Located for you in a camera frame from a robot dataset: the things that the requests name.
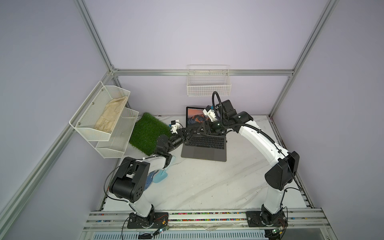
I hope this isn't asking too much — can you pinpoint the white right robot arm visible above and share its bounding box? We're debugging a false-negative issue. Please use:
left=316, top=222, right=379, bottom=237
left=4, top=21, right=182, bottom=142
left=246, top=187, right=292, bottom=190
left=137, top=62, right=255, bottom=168
left=202, top=91, right=300, bottom=227

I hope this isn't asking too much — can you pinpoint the aluminium rail base frame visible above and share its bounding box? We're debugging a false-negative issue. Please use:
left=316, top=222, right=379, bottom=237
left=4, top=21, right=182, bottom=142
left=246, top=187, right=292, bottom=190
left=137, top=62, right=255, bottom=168
left=80, top=208, right=337, bottom=240

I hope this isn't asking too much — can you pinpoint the light blue plastic scoop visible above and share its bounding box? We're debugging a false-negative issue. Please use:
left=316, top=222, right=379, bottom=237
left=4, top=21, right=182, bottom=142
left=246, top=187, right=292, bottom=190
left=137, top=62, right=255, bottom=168
left=153, top=156, right=176, bottom=184

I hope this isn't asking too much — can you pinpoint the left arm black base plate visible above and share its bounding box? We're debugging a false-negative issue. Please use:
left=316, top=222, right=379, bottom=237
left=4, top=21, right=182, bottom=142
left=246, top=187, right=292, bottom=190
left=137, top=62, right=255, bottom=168
left=126, top=212, right=169, bottom=229

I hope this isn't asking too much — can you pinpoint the white mesh shelf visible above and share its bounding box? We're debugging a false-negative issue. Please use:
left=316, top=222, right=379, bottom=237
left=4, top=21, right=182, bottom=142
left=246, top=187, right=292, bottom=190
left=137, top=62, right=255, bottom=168
left=69, top=82, right=131, bottom=142
left=96, top=108, right=139, bottom=159

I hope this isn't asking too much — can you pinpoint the aluminium enclosure frame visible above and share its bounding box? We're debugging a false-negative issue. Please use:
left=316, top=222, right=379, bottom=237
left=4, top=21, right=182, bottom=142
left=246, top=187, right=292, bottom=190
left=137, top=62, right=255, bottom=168
left=1, top=1, right=338, bottom=232

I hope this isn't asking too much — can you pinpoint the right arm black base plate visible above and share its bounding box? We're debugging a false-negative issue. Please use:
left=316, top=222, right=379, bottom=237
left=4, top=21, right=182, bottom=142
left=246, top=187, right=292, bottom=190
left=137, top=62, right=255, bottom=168
left=246, top=211, right=287, bottom=228

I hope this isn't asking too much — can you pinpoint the green artificial grass mat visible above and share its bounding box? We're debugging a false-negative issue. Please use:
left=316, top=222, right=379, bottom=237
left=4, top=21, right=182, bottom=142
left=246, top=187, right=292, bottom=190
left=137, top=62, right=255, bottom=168
left=129, top=113, right=171, bottom=156

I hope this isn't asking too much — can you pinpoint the grey laptop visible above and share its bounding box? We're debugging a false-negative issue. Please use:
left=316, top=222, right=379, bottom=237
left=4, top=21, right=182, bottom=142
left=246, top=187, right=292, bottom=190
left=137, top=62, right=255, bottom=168
left=181, top=107, right=227, bottom=162

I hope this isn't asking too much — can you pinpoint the white upper mesh shelf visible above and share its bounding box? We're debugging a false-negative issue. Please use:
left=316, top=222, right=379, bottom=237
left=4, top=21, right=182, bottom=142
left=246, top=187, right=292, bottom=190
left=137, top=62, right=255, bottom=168
left=69, top=82, right=131, bottom=142

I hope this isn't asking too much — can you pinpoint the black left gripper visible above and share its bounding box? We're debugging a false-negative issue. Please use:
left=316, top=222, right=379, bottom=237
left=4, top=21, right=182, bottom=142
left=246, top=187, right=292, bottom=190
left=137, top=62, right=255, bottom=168
left=166, top=127, right=197, bottom=154

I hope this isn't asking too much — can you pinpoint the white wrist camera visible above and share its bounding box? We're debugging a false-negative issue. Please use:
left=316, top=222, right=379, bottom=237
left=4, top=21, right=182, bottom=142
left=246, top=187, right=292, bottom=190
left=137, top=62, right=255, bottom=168
left=170, top=121, right=182, bottom=134
left=203, top=106, right=217, bottom=122

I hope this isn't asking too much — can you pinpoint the white lower mesh shelf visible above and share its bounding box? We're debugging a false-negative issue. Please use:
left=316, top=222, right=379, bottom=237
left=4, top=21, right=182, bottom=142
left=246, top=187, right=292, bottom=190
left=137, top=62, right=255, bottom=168
left=96, top=108, right=139, bottom=159

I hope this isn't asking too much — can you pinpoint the white wire wall basket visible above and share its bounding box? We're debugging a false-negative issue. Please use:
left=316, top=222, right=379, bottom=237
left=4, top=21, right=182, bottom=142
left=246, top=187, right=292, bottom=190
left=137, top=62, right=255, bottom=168
left=187, top=65, right=232, bottom=97

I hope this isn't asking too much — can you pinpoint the blue dotted work glove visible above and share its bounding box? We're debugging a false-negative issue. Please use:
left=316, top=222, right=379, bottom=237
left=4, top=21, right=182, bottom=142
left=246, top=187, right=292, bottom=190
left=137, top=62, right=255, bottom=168
left=144, top=170, right=158, bottom=191

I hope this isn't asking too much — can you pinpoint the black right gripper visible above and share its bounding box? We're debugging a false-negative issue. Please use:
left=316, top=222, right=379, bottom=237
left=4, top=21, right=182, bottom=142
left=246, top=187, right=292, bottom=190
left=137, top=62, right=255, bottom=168
left=197, top=118, right=229, bottom=136

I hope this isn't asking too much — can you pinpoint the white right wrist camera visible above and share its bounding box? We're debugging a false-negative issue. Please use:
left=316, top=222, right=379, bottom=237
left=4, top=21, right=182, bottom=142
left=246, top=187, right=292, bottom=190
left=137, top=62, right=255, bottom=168
left=203, top=106, right=217, bottom=122

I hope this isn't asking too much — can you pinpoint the beige cloth in shelf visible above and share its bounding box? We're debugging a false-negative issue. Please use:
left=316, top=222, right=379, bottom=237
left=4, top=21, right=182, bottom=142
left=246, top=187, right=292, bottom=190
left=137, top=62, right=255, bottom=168
left=94, top=96, right=128, bottom=134

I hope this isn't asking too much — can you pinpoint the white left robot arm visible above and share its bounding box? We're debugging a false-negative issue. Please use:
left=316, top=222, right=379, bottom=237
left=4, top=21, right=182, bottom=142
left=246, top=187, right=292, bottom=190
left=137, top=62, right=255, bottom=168
left=105, top=127, right=197, bottom=229

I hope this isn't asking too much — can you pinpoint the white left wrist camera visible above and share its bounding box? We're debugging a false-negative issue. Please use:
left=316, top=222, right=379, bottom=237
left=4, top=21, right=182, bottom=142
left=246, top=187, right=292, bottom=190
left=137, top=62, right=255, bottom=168
left=170, top=121, right=182, bottom=134

